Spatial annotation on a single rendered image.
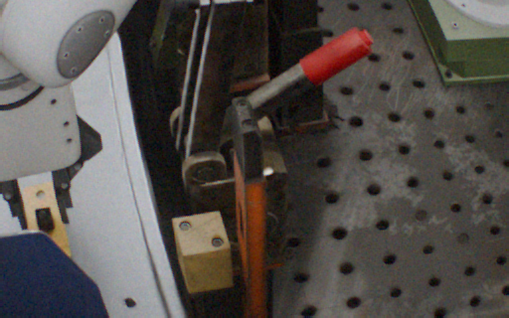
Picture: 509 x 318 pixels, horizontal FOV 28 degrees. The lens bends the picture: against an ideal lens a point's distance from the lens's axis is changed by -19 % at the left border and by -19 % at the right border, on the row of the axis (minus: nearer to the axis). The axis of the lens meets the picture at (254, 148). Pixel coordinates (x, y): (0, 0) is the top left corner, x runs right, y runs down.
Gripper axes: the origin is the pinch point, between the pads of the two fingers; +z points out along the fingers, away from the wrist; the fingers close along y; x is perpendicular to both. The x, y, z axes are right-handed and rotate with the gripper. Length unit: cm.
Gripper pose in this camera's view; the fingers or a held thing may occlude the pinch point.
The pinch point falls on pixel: (38, 199)
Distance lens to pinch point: 87.6
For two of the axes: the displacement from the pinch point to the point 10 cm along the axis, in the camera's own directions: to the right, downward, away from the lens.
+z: 0.2, 6.5, 7.6
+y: -9.7, 1.9, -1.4
